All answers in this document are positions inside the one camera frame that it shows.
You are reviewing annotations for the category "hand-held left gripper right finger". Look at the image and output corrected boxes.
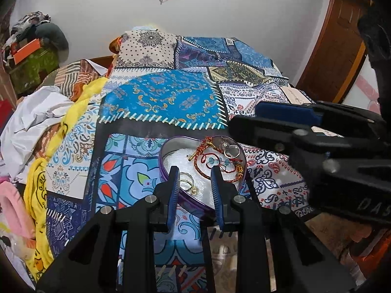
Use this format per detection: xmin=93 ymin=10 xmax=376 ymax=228
xmin=201 ymin=166 xmax=357 ymax=293

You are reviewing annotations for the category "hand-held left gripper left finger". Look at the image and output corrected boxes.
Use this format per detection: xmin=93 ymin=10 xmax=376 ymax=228
xmin=36 ymin=166 xmax=181 ymax=293

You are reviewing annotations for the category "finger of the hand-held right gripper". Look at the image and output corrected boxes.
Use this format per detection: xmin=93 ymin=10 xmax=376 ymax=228
xmin=228 ymin=115 xmax=346 ymax=160
xmin=254 ymin=101 xmax=386 ymax=137

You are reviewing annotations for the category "gold ring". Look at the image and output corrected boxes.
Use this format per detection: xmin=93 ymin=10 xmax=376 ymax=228
xmin=180 ymin=172 xmax=195 ymax=188

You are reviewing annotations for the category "red string beaded bracelet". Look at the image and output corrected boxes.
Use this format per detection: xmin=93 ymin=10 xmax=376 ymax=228
xmin=205 ymin=154 xmax=245 ymax=181

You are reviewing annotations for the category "purple heart-shaped tin box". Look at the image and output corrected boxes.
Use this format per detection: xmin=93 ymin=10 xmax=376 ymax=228
xmin=158 ymin=135 xmax=248 ymax=213

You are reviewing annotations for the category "red braided bracelet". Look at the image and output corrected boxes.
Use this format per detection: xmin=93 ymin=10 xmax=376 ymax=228
xmin=187 ymin=137 xmax=228 ymax=173

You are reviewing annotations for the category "wooden door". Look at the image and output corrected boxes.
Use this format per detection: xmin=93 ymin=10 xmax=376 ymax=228
xmin=296 ymin=0 xmax=368 ymax=104

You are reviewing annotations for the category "white door with pink sticker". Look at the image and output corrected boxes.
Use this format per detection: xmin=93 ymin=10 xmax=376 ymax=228
xmin=341 ymin=56 xmax=381 ymax=113

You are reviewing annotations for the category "blue patchwork blanket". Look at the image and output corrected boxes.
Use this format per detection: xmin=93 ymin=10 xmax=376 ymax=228
xmin=46 ymin=29 xmax=315 ymax=293

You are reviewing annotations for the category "yellow printed cloth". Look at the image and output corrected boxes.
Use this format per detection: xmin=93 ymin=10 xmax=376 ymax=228
xmin=24 ymin=78 xmax=109 ymax=283

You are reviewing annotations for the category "striped patterned sheet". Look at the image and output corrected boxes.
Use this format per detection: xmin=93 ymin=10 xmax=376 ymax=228
xmin=54 ymin=59 xmax=108 ymax=102

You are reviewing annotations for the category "pink plush item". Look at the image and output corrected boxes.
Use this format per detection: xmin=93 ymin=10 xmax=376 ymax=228
xmin=0 ymin=175 xmax=36 ymax=239

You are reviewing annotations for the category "white cloth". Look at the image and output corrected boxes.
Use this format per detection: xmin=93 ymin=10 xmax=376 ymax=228
xmin=0 ymin=85 xmax=73 ymax=184

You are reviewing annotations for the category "green patterned cloth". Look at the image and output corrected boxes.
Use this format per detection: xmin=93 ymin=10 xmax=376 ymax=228
xmin=9 ymin=47 xmax=61 ymax=96

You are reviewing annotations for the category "dark grey cushion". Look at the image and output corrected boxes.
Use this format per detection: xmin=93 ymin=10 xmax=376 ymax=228
xmin=35 ymin=23 xmax=69 ymax=51

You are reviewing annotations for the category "orange box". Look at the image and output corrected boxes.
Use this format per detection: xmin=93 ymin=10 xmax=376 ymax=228
xmin=12 ymin=38 xmax=42 ymax=63

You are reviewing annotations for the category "pile of clothes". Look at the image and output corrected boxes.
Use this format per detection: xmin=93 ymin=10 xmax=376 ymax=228
xmin=3 ymin=11 xmax=51 ymax=56

